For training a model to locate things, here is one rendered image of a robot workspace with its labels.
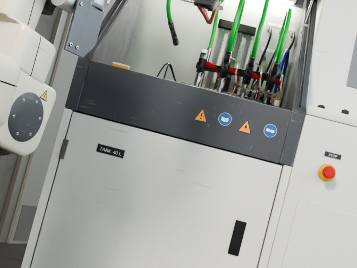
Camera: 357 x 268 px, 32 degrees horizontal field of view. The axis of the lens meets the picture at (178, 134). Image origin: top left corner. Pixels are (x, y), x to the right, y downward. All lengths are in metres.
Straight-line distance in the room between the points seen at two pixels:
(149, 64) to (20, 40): 1.20
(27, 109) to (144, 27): 1.22
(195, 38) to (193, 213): 0.84
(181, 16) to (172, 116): 0.70
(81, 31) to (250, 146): 0.69
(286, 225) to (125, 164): 0.50
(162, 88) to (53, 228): 0.53
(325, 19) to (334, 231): 0.76
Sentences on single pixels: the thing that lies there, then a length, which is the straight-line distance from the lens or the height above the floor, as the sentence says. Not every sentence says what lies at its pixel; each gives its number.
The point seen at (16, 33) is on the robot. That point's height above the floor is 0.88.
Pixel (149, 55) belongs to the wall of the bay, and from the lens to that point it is 2.44.
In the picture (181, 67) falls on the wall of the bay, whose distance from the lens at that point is 2.42.
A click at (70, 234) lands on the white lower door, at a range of 1.90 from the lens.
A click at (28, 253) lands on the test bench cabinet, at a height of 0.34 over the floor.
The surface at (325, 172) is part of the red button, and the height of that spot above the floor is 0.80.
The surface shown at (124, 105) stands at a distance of 1.88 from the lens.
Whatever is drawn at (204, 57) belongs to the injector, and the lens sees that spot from 2.13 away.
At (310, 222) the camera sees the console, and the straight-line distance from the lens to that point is 1.87.
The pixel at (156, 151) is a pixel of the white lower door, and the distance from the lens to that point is 1.85.
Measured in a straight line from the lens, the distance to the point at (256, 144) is 1.85.
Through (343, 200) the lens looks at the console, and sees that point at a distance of 1.88.
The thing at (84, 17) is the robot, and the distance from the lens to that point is 1.40.
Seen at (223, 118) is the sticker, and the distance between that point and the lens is 1.85.
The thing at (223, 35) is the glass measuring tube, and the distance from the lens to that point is 2.43.
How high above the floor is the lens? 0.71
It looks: 3 degrees up
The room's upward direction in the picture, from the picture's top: 15 degrees clockwise
